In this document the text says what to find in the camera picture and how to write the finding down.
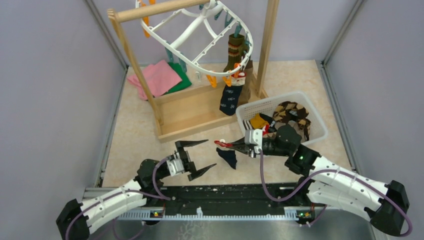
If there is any pink cloth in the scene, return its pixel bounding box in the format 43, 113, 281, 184
142, 60, 181, 97

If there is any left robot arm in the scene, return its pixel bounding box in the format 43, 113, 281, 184
55, 140, 212, 240

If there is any mustard yellow sock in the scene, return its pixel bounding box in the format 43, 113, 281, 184
249, 113, 269, 129

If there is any green cloth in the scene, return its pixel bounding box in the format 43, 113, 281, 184
165, 62, 192, 95

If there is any white oval clip hanger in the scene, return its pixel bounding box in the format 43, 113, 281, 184
140, 0, 254, 88

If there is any white plastic laundry basket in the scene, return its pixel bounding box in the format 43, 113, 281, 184
235, 91, 329, 146

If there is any olive striped sock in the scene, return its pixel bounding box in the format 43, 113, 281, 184
223, 33, 248, 72

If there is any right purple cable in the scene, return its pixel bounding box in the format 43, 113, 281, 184
258, 149, 413, 238

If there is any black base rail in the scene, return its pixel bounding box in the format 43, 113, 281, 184
145, 177, 332, 226

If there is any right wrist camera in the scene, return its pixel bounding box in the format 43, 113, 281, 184
244, 129, 263, 158

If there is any brown argyle sock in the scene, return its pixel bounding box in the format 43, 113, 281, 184
272, 101, 312, 141

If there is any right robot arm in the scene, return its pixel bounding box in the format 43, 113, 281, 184
215, 125, 413, 237

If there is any tan ribbed sock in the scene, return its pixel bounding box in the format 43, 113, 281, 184
237, 59, 254, 106

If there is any navy blue sock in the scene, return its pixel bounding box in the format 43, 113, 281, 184
219, 72, 246, 116

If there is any wooden hanger rack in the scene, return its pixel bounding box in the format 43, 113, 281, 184
106, 0, 281, 143

